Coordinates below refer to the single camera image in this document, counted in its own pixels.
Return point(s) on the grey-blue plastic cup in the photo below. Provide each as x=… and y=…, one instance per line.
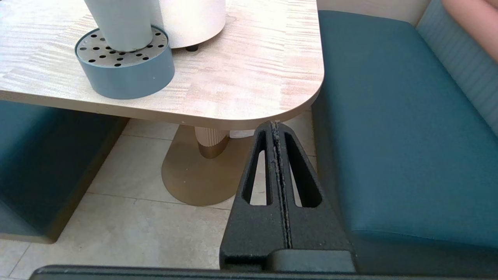
x=122, y=23

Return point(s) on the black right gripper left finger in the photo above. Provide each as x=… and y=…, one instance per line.
x=255, y=229

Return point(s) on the brass table base plate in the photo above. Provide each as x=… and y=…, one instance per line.
x=194, y=179

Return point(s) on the large clear water dispenser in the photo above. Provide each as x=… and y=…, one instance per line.
x=194, y=19

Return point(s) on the blue perforated drip tray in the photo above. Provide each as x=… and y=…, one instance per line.
x=128, y=76

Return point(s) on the teal bench without items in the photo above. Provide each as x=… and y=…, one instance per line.
x=404, y=128

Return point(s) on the ribbed table pedestal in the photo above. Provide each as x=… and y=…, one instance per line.
x=212, y=143

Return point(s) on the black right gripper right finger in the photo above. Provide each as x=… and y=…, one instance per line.
x=317, y=229

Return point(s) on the teal bench with snack packet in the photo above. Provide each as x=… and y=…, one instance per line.
x=46, y=163

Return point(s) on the short pink bolster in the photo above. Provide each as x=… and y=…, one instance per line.
x=474, y=23

